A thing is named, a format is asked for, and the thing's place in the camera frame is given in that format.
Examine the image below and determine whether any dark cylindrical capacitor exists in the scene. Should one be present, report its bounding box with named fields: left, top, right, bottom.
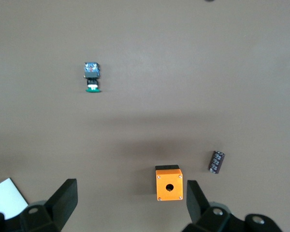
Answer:
left=207, top=150, right=226, bottom=174

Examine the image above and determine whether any orange button enclosure box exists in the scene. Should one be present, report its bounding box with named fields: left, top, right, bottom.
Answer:
left=155, top=164, right=184, bottom=202

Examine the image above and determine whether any green push button blue block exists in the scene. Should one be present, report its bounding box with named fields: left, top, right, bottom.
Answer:
left=83, top=62, right=103, bottom=93

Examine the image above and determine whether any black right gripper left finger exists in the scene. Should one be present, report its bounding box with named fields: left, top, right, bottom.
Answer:
left=19, top=178, right=78, bottom=232

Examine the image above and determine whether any white paper sheet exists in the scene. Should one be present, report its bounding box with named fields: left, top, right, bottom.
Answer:
left=0, top=178, right=29, bottom=219

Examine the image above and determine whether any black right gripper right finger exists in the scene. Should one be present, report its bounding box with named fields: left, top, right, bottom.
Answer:
left=182, top=180, right=245, bottom=232

